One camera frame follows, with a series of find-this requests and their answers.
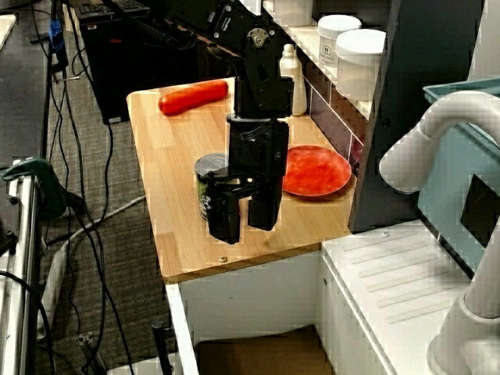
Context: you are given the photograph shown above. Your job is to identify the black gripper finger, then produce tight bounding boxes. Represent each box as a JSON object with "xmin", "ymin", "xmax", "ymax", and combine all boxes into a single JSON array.
[
  {"xmin": 205, "ymin": 183, "xmax": 241, "ymax": 245},
  {"xmin": 248, "ymin": 183, "xmax": 283, "ymax": 232}
]

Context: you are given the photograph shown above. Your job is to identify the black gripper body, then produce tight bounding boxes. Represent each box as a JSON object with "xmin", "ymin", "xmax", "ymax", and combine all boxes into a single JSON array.
[{"xmin": 205, "ymin": 116, "xmax": 291, "ymax": 197}]

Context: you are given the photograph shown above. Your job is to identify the green labelled tin can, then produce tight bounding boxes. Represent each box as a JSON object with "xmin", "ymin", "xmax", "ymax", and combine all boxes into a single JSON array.
[{"xmin": 194, "ymin": 152, "xmax": 231, "ymax": 222}]

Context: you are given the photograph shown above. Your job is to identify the red round plate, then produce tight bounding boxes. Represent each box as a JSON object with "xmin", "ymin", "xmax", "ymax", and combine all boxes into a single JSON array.
[{"xmin": 281, "ymin": 145, "xmax": 352, "ymax": 197}]

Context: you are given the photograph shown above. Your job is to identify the white toy detergent bottle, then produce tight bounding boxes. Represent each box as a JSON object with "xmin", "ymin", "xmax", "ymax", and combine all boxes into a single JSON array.
[{"xmin": 279, "ymin": 43, "xmax": 309, "ymax": 116}]

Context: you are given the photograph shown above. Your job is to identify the wooden table board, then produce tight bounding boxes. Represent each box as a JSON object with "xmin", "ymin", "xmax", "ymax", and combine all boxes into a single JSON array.
[{"xmin": 127, "ymin": 77, "xmax": 500, "ymax": 375}]

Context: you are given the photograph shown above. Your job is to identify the red toy sausage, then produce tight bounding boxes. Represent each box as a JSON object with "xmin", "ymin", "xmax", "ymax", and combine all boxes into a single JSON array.
[{"xmin": 158, "ymin": 80, "xmax": 230, "ymax": 117}]

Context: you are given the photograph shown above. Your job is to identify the small plastic jar white lid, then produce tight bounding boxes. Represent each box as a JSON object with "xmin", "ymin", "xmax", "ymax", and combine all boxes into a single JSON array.
[{"xmin": 317, "ymin": 14, "xmax": 363, "ymax": 79}]

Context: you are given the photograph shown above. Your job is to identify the brown cardboard sheet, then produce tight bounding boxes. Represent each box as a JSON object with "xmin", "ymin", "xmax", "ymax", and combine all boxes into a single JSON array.
[{"xmin": 195, "ymin": 325, "xmax": 338, "ymax": 375}]

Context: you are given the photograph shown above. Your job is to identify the black pole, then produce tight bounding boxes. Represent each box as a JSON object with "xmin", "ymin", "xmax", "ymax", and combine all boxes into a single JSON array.
[{"xmin": 151, "ymin": 319, "xmax": 175, "ymax": 375}]

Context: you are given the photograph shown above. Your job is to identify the black computer tower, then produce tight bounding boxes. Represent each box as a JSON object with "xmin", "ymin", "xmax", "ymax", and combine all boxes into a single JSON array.
[{"xmin": 80, "ymin": 0, "xmax": 238, "ymax": 126}]

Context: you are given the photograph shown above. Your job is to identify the dark shelf unit with tiles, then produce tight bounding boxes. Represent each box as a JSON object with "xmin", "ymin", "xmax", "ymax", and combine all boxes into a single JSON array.
[{"xmin": 269, "ymin": 0, "xmax": 482, "ymax": 235}]

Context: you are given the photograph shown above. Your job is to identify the teal plastic bin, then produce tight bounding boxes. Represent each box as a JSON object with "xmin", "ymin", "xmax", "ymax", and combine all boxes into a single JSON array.
[{"xmin": 417, "ymin": 77, "xmax": 500, "ymax": 274}]

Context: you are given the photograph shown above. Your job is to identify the dark green clamp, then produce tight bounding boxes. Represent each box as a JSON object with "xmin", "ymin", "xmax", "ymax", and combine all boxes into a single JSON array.
[{"xmin": 1, "ymin": 155, "xmax": 68, "ymax": 220}]

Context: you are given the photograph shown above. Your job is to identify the grey toy faucet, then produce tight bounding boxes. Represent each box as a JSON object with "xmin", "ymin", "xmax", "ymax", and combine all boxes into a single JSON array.
[{"xmin": 378, "ymin": 90, "xmax": 500, "ymax": 375}]

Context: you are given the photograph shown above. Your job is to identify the black keyboard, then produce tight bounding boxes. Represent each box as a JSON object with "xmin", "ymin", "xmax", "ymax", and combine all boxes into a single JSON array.
[{"xmin": 74, "ymin": 0, "xmax": 152, "ymax": 21}]

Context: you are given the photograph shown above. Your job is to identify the black cable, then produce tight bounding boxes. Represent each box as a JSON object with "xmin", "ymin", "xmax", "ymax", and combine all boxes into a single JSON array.
[
  {"xmin": 0, "ymin": 270, "xmax": 56, "ymax": 375},
  {"xmin": 45, "ymin": 120, "xmax": 116, "ymax": 245},
  {"xmin": 58, "ymin": 0, "xmax": 138, "ymax": 375}
]

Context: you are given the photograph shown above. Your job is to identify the white power strip cable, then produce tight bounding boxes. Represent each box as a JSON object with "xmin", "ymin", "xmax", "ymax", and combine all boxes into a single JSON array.
[{"xmin": 37, "ymin": 194, "xmax": 148, "ymax": 341}]

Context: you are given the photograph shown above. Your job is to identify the aluminium frame rail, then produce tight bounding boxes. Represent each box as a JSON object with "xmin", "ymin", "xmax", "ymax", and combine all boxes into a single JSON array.
[{"xmin": 0, "ymin": 159, "xmax": 41, "ymax": 375}]

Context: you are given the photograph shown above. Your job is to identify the blue cable connector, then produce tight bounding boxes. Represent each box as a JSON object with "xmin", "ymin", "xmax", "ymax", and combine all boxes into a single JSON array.
[{"xmin": 48, "ymin": 18, "xmax": 66, "ymax": 54}]

